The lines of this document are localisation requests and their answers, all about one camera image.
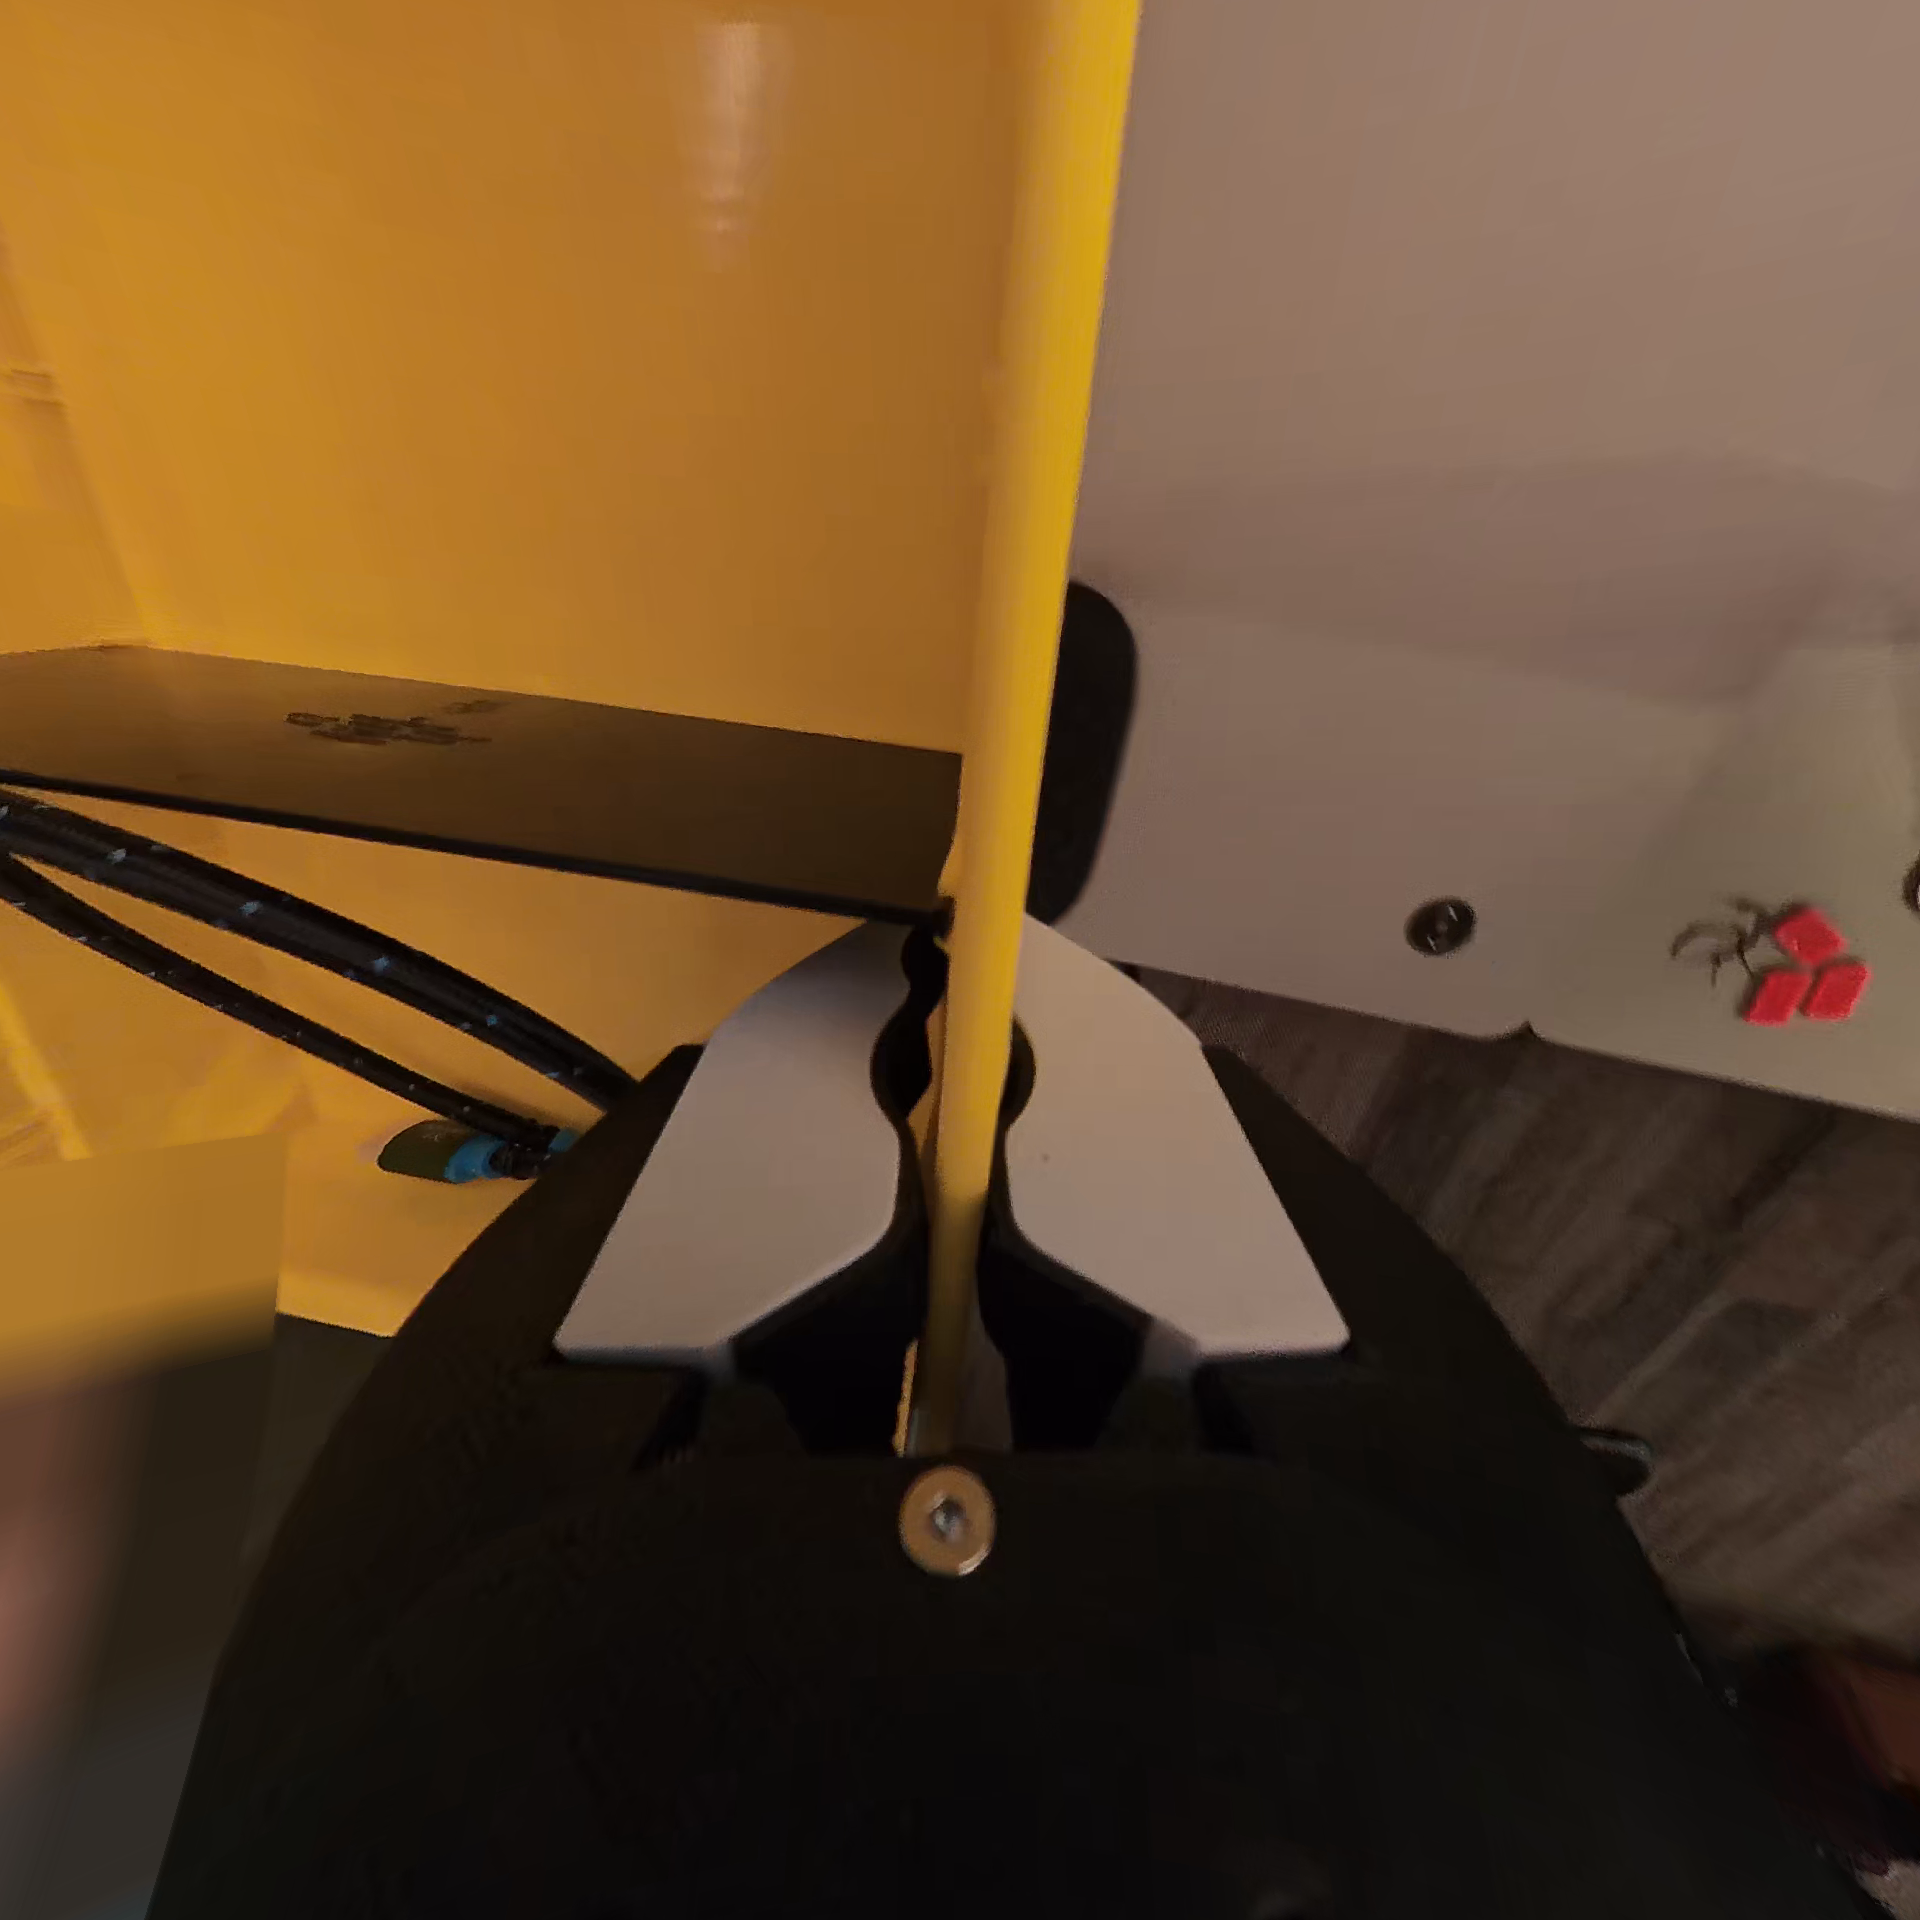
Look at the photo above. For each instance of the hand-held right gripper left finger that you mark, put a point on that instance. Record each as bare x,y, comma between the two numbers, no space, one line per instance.
735,1185

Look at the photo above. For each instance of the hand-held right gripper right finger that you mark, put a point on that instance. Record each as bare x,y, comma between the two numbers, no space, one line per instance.
1154,1185

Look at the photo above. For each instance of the yellow plastic bin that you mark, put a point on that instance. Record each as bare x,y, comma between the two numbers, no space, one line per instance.
599,374

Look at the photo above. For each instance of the black bin divider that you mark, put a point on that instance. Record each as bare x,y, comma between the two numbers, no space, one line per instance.
599,792

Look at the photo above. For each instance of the white panel with red logo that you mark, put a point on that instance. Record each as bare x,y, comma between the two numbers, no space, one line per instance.
1349,781

